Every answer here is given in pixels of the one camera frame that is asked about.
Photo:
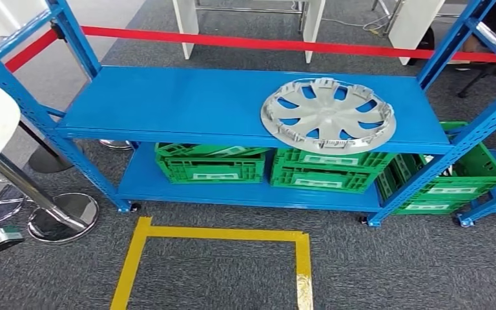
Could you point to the silver wheel hubcap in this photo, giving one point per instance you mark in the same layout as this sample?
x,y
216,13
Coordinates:
x,y
327,115

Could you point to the yellow floor tape rectangle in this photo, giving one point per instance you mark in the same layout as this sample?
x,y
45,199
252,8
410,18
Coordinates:
x,y
213,233

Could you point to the black pole stanchion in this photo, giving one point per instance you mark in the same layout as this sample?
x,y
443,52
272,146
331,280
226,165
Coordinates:
x,y
51,162

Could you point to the long red barrier belt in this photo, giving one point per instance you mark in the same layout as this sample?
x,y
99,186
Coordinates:
x,y
273,44

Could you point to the chrome stanchion post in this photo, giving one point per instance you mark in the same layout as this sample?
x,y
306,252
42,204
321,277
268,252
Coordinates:
x,y
115,145
64,214

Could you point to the black office chair base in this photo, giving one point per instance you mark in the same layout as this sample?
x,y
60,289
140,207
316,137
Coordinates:
x,y
483,75

